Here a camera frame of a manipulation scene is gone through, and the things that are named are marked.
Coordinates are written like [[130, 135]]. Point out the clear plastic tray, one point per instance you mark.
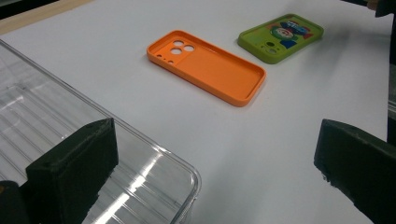
[[46, 102]]

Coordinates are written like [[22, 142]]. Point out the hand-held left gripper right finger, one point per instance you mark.
[[361, 165]]

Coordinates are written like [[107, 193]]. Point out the orange phone case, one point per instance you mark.
[[218, 74]]

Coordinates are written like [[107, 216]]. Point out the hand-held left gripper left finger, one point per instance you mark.
[[68, 174]]

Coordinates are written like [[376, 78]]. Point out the green phone case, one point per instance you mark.
[[258, 39]]

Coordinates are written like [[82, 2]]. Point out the wooden table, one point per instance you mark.
[[31, 17]]

